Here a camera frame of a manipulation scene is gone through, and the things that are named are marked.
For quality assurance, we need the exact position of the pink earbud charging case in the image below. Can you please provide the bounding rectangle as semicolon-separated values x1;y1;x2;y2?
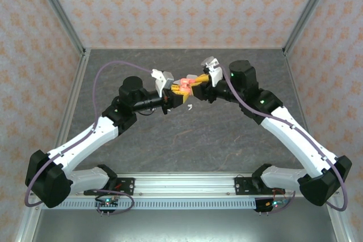
178;75;197;96

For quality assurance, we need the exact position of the small circuit board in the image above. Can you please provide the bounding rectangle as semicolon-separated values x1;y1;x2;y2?
98;198;120;209
265;199;289;209

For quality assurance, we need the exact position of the grey metal panel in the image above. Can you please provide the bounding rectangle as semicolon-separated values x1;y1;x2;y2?
31;207;341;242

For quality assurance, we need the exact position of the aluminium side floor rail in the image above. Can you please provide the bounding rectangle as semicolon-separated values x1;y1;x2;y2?
14;49;91;242
282;49;351;242

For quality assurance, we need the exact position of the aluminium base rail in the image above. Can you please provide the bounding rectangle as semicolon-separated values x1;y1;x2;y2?
69;172;334;201

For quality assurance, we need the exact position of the aluminium corner post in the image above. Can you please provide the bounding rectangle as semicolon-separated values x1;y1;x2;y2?
283;0;338;56
29;0;87;56

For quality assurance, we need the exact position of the slotted grey cable duct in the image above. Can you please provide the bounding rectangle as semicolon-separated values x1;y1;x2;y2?
61;198;258;210

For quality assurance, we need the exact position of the thin purple base cable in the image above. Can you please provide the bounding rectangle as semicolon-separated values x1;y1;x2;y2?
255;186;297;215
94;190;136;216

